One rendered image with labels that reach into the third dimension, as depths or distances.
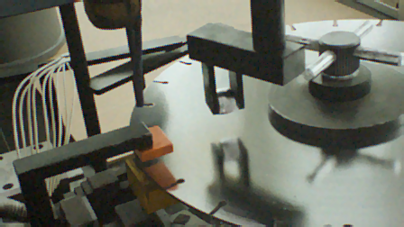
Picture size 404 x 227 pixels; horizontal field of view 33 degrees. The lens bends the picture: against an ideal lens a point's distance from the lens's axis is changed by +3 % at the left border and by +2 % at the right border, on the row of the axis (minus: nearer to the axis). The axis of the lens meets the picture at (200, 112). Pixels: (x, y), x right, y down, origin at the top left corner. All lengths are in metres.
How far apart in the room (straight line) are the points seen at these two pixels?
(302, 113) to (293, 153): 0.04
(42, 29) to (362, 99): 0.73
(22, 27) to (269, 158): 0.72
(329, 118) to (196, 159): 0.10
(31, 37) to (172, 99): 0.61
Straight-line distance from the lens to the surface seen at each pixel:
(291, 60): 0.44
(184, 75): 0.60
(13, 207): 0.54
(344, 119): 0.50
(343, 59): 0.51
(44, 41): 1.16
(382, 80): 0.55
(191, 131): 0.51
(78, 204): 0.51
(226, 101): 0.49
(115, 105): 0.99
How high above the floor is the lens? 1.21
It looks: 29 degrees down
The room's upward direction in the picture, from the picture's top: 7 degrees counter-clockwise
